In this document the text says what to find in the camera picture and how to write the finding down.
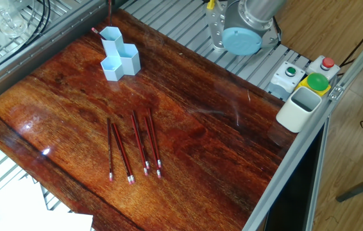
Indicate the light blue hexagonal pen holder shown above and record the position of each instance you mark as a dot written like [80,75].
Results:
[120,64]

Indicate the dark red pen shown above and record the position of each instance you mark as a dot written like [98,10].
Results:
[109,9]
[152,142]
[109,151]
[140,142]
[95,30]
[122,153]

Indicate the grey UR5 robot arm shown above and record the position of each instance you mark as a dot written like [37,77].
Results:
[252,25]

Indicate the white rounded rectangular pen holder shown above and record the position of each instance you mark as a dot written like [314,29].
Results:
[294,115]

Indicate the brown wood-grain board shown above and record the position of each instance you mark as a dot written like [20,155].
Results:
[220,141]

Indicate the white control button box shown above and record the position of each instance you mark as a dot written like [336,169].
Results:
[283,80]

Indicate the large white paper sheet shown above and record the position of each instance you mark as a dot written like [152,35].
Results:
[8,215]

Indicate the clear plastic container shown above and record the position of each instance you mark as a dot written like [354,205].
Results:
[5,18]

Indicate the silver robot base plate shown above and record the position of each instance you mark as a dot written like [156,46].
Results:
[215,32]

